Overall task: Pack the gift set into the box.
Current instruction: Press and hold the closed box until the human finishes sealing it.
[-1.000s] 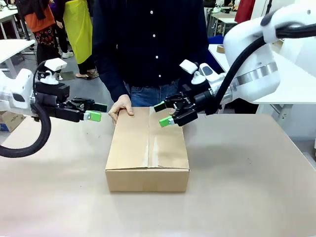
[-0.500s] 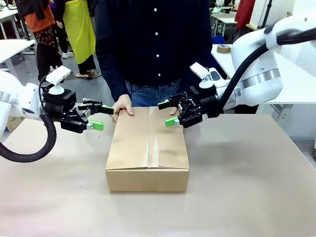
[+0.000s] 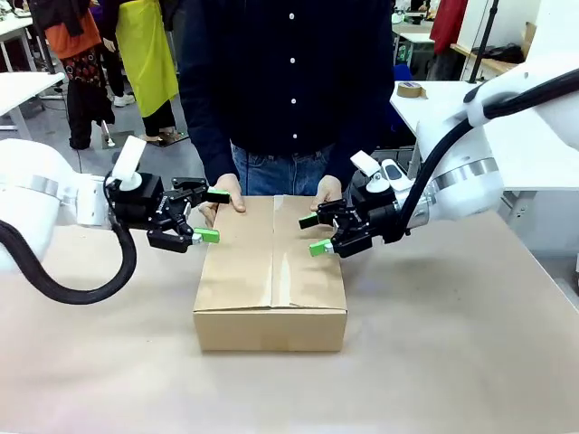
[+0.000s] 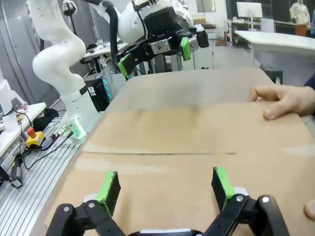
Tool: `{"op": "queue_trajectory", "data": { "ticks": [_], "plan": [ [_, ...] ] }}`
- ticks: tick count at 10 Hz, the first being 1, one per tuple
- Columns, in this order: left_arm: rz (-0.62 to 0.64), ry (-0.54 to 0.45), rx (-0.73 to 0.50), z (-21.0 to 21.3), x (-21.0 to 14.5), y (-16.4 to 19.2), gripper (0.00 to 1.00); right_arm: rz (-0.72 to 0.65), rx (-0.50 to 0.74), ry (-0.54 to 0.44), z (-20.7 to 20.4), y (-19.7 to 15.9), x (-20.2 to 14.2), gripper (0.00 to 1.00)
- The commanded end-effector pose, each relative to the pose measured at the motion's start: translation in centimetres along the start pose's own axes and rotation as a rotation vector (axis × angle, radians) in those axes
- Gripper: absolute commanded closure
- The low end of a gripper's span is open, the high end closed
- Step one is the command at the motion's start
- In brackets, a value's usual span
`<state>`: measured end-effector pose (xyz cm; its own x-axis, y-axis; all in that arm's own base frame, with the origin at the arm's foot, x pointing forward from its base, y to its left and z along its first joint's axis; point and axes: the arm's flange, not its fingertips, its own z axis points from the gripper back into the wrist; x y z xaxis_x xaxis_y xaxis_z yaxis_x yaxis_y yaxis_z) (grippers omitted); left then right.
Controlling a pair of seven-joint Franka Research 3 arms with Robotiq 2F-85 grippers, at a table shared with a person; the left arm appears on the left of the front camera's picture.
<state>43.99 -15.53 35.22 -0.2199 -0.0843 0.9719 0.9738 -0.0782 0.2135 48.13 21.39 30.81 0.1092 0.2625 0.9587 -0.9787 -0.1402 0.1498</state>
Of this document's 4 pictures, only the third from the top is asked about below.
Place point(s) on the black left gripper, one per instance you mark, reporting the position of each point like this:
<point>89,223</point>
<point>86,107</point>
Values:
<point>145,203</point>

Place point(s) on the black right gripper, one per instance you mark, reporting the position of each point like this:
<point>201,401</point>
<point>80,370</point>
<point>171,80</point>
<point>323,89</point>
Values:
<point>371,212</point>

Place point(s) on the brown cardboard box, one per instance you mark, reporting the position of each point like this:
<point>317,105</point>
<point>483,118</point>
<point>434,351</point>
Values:
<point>271,271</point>

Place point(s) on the person's right forearm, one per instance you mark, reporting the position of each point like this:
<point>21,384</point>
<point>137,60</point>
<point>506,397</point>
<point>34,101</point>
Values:
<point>203,131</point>

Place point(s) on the person's left forearm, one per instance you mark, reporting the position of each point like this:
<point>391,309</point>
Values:
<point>366,131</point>

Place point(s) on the person's left hand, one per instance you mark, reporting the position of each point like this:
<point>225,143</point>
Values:
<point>329,190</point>

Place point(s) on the person's right hand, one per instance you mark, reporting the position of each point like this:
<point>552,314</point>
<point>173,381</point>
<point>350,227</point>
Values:
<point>233,190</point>

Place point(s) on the grey floor stand plate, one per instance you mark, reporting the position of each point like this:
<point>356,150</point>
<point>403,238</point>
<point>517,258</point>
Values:
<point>118,139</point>

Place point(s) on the brown tape roll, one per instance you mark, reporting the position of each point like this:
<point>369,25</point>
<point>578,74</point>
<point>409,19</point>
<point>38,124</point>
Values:
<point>411,90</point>

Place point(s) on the person in dark shirt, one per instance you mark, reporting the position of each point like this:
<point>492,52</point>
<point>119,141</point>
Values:
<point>285,81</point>

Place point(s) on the figure with yellow apron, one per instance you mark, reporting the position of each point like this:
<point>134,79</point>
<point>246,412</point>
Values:
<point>147,59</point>

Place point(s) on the figure with orange top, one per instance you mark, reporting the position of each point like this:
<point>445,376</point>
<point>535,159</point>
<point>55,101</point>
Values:
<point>81,68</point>

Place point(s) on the large white table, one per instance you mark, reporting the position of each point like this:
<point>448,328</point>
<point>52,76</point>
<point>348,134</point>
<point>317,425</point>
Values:
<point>534,158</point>

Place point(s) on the small white table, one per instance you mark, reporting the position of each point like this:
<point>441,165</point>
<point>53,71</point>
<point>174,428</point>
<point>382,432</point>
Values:
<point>22,88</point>

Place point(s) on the wooden desk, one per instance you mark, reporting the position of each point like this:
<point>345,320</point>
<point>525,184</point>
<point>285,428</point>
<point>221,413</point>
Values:
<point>495,65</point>

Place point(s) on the black tripod pole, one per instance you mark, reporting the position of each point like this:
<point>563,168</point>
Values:
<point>481,45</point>

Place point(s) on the red garment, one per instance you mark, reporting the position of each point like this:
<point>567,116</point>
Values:
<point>448,20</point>

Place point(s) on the black bag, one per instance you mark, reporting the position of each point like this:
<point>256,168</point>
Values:
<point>504,53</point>

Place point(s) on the leaning cardboard piece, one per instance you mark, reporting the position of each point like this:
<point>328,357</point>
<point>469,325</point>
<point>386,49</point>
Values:
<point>530,35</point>

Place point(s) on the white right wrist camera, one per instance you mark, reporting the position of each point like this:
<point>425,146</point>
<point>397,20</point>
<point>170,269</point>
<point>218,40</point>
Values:
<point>368,167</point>

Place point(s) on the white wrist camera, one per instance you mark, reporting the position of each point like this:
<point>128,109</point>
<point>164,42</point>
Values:
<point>129,158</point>
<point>368,167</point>

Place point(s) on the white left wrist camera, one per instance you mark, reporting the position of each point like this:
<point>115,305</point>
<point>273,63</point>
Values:
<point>129,158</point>

